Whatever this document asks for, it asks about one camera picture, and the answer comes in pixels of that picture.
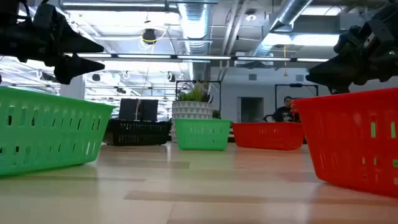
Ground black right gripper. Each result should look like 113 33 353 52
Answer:
305 1 398 95

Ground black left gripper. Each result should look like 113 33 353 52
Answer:
0 0 106 85

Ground green plastic slotted basket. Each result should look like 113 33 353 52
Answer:
174 118 233 152
0 86 115 178

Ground red plastic slotted basket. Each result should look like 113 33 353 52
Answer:
291 88 398 198
231 121 305 151

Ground person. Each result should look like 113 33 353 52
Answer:
272 96 302 123

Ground black computer monitor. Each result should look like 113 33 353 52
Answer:
140 99 159 123
119 98 140 122

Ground black hanging ceiling device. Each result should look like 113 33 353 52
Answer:
142 28 157 45

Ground black plastic slotted basket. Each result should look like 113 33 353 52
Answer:
103 119 172 146

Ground long ceiling light bar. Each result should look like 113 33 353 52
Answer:
65 52 330 63

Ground succulent in white patterned pot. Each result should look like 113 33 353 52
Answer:
172 80 215 143

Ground silver ventilation duct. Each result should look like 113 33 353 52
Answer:
177 0 213 81
251 0 313 58

